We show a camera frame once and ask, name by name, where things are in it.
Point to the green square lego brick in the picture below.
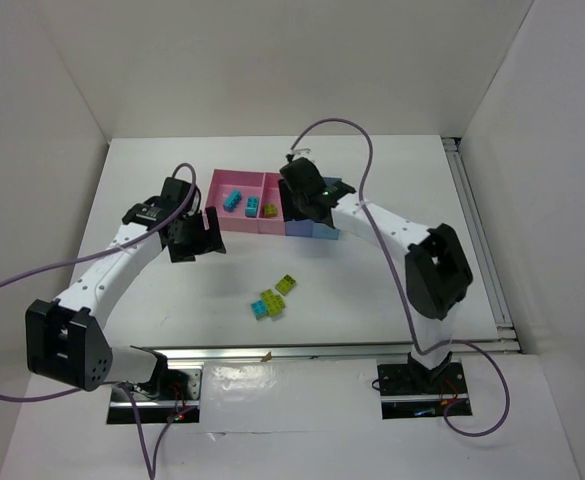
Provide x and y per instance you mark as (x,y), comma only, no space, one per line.
(285,284)

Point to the aluminium right rail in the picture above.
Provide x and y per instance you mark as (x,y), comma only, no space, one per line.
(507,342)

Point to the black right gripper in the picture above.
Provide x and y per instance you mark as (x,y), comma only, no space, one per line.
(298,206)

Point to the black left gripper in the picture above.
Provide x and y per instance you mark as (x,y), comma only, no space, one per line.
(192,237)

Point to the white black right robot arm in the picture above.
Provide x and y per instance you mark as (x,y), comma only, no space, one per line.
(428,262)

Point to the light blue container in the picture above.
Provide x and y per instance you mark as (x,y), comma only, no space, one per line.
(322,231)

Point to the narrow pink container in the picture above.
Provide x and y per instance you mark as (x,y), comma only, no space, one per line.
(270,195)

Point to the teal long lego brick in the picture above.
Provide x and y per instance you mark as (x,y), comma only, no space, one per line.
(232,200)

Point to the dark blue container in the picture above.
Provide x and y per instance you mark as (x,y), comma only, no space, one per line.
(299,228)

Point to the green teal lego stack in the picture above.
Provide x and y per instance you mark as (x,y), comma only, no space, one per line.
(269,304)

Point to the large pink container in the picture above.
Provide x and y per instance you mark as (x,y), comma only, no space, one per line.
(250,183)

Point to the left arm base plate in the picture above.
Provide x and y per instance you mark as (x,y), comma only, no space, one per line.
(179,398)

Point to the small green lego brick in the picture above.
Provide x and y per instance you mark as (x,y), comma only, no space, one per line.
(270,211)

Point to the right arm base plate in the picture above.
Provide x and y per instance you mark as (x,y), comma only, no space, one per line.
(402,397)

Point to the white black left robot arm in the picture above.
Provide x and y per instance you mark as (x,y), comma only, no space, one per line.
(65,338)

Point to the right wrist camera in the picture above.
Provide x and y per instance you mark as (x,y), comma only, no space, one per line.
(298,153)

